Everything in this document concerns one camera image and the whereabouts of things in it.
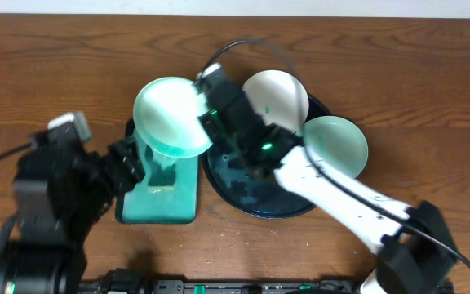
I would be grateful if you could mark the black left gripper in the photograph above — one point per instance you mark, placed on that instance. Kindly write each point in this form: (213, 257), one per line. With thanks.
(107, 168)

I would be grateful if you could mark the round black tray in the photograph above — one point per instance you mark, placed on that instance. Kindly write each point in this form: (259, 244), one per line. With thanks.
(260, 197)

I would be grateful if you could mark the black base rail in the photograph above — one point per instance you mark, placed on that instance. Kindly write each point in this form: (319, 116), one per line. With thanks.
(126, 281)

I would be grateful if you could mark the white plate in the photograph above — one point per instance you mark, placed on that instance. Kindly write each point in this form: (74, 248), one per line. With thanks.
(279, 98)

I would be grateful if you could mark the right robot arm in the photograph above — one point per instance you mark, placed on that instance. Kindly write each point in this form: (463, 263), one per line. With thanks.
(413, 245)

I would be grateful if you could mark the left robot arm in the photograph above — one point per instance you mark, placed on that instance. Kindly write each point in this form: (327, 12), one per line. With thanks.
(61, 191)

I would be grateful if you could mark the pale green plate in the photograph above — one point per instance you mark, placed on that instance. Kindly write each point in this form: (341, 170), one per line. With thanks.
(338, 142)
(166, 116)

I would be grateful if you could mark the green and yellow sponge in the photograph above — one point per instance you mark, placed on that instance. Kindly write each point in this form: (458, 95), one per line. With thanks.
(161, 177)

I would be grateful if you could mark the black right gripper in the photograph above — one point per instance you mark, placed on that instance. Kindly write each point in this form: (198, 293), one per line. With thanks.
(213, 104)

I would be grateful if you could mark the rectangular tray with green water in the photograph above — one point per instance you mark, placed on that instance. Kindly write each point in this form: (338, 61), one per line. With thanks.
(149, 205)

